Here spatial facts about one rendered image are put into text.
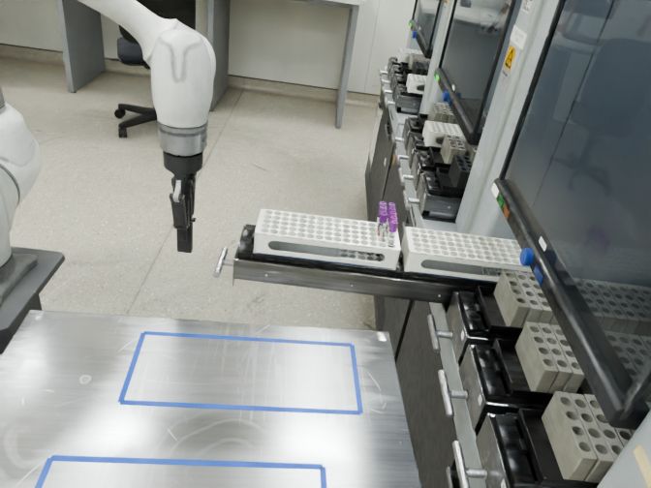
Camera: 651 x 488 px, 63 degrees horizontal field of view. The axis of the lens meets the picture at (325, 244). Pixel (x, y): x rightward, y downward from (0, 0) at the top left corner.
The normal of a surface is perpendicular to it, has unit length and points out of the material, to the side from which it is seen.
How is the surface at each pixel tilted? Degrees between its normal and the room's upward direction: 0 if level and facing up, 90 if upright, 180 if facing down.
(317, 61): 90
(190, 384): 0
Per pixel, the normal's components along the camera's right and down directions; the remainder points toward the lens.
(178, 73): 0.13, 0.42
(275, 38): -0.03, 0.55
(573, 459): -0.99, -0.13
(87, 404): 0.13, -0.83
